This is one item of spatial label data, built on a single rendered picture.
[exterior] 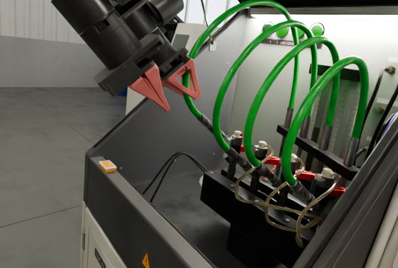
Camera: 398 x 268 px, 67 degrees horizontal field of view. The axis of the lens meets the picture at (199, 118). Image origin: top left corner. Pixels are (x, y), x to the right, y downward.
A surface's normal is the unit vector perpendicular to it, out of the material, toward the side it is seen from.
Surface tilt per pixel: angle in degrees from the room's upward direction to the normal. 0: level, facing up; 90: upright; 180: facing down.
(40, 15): 90
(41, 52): 90
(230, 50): 90
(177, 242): 0
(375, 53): 90
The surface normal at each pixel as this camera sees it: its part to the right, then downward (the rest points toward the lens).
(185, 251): 0.13, -0.96
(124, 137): 0.60, 0.26
